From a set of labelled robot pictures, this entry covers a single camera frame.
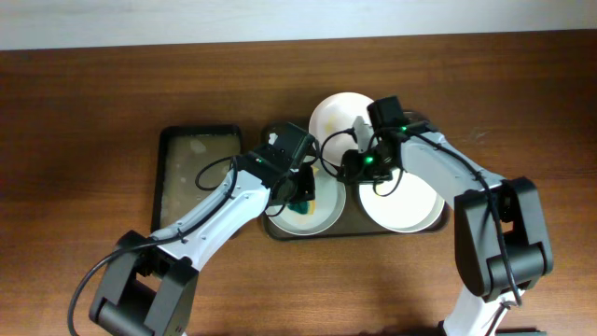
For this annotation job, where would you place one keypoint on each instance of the small black water tray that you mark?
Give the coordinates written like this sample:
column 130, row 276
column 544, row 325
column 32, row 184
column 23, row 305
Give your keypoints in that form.
column 187, row 154

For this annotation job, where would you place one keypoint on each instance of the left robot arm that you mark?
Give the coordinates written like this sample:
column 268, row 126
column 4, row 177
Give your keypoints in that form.
column 149, row 283

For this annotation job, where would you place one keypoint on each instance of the large brown serving tray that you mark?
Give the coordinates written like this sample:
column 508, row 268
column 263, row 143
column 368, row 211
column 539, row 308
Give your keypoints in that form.
column 353, row 221

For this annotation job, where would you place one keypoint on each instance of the pale green plate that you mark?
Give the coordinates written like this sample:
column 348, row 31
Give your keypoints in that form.
column 405, row 204

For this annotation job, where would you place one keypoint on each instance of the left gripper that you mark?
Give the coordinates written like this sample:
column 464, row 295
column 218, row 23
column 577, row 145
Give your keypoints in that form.
column 310, row 192

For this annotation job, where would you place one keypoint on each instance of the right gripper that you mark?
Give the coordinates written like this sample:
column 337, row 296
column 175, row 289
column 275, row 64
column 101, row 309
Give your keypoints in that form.
column 352, row 163

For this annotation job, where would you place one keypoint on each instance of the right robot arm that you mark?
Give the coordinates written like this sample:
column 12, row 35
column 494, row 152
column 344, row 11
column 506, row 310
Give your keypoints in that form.
column 501, row 239

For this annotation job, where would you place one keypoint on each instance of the pale blue plate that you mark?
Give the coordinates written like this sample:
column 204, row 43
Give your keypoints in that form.
column 330, row 198

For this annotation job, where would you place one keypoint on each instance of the pale pink plate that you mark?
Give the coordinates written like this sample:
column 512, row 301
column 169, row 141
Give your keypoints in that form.
column 336, row 113

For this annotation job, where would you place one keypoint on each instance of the green and yellow sponge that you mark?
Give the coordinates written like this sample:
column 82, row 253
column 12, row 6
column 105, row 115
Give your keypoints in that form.
column 305, row 208

